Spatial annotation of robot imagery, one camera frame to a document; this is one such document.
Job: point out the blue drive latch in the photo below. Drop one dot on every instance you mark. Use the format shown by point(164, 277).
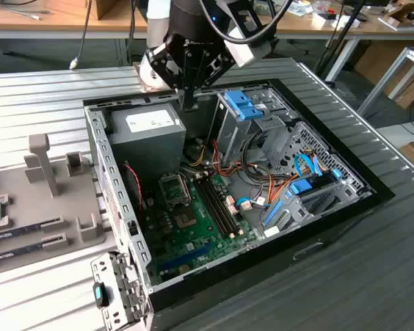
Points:
point(243, 103)

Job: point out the black stand pole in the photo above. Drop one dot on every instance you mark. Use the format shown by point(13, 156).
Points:
point(345, 31)

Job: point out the small white box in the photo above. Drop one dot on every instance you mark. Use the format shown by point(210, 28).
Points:
point(322, 20)

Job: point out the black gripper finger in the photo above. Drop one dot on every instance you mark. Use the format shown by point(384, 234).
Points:
point(195, 101)
point(184, 101)

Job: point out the CPU socket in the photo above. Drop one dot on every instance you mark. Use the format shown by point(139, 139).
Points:
point(185, 220)

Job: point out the grey metal shelf frame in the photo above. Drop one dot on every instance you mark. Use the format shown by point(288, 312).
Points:
point(381, 82)

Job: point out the hard disk in blue carrier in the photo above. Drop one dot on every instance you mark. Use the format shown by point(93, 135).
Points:
point(300, 187)

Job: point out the long wooden desk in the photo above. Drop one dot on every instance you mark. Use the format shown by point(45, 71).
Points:
point(55, 24)

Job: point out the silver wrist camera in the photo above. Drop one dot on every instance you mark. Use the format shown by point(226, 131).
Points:
point(243, 55)

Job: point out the empty blue disk carrier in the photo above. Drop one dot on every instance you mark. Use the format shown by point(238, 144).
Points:
point(274, 210)

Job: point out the grey metal drive cage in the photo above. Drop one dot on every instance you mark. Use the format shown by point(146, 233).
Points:
point(234, 138)

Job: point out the black blue case latch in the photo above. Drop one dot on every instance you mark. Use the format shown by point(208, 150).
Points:
point(100, 294)

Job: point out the black case fan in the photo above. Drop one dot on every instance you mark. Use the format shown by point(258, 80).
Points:
point(128, 193)

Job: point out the blue expansion slot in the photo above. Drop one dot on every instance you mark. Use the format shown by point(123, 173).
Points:
point(188, 256)

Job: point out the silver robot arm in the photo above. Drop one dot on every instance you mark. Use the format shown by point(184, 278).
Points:
point(155, 27)

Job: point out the blue RAM stick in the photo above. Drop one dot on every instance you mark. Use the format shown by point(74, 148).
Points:
point(14, 253)
point(14, 231)

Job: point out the grey power supply unit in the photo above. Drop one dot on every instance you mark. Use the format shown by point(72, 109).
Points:
point(148, 151)

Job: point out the RAM slot white clips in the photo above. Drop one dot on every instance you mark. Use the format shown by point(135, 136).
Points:
point(216, 207)
point(225, 205)

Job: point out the beige board connector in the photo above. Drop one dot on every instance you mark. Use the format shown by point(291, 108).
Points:
point(233, 210)
point(229, 200)

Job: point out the grey parts rack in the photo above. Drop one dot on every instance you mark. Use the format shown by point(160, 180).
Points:
point(17, 193)

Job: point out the large brown cardboard box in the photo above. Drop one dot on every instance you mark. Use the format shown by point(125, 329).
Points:
point(410, 89)

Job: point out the green motherboard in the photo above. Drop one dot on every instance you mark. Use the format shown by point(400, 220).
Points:
point(179, 241)

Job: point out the black PC case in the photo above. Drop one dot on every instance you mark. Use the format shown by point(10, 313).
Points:
point(262, 276)

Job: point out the perforated metal disk bay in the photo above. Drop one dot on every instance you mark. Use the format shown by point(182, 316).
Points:
point(331, 162)

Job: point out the RAM slot black clips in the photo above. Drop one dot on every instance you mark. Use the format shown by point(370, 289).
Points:
point(221, 206)
point(212, 209)

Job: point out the round coin cell battery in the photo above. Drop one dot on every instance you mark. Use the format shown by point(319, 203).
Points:
point(185, 268)

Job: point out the cardboard box on desk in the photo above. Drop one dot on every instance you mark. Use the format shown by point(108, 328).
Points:
point(100, 8)

